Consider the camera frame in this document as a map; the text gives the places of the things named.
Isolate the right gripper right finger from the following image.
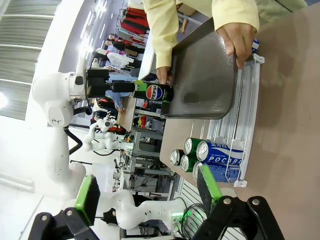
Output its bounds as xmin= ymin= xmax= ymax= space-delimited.
xmin=191 ymin=164 xmax=286 ymax=240

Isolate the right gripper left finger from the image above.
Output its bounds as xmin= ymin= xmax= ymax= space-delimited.
xmin=27 ymin=174 xmax=101 ymax=240

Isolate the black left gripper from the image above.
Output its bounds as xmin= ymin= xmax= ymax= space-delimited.
xmin=86 ymin=68 xmax=148 ymax=100

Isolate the black Pepsi can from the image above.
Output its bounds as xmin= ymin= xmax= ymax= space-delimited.
xmin=133 ymin=83 xmax=175 ymax=103
xmin=169 ymin=149 xmax=186 ymax=167

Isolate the dark serving tray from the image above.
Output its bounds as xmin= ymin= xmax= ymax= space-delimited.
xmin=159 ymin=17 xmax=238 ymax=120

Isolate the person's right forearm yellow sleeve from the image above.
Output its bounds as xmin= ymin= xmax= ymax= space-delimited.
xmin=144 ymin=0 xmax=180 ymax=70

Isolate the person's left forearm yellow sleeve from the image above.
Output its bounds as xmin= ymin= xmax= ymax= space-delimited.
xmin=211 ymin=0 xmax=260 ymax=34

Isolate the person in blue shirt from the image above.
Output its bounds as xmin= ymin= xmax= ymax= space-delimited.
xmin=104 ymin=67 xmax=134 ymax=113

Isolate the person's right hand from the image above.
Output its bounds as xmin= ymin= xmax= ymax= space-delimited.
xmin=155 ymin=65 xmax=174 ymax=85

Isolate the person's left hand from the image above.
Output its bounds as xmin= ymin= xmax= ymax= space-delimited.
xmin=215 ymin=21 xmax=258 ymax=70

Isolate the white ribbed base panel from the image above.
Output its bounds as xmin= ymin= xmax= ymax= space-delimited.
xmin=176 ymin=177 xmax=210 ymax=213

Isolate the wooden background table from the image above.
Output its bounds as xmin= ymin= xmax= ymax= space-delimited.
xmin=117 ymin=97 xmax=137 ymax=132

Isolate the background figure in white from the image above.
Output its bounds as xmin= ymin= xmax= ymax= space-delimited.
xmin=106 ymin=51 xmax=133 ymax=66

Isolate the green cider can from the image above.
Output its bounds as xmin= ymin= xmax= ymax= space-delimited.
xmin=183 ymin=137 xmax=210 ymax=159
xmin=179 ymin=154 xmax=200 ymax=174

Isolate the large white table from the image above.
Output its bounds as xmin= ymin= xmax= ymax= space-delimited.
xmin=138 ymin=42 xmax=158 ymax=81

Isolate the background figure in black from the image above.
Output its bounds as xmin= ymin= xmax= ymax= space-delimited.
xmin=111 ymin=41 xmax=146 ymax=53

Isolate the clothes rack with red garments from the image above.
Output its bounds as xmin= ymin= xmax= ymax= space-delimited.
xmin=116 ymin=7 xmax=151 ymax=46

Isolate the brown cardboard box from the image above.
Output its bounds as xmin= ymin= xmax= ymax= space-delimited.
xmin=177 ymin=2 xmax=192 ymax=16

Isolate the black coiled cable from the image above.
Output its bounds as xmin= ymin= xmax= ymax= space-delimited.
xmin=181 ymin=203 xmax=209 ymax=238

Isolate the black braided cable hose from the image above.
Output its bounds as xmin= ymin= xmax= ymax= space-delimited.
xmin=62 ymin=106 xmax=94 ymax=156

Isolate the aluminium frame workbench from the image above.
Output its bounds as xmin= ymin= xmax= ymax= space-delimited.
xmin=113 ymin=126 xmax=178 ymax=201

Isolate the white wire can rack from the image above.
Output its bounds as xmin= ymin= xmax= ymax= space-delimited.
xmin=191 ymin=54 xmax=265 ymax=188

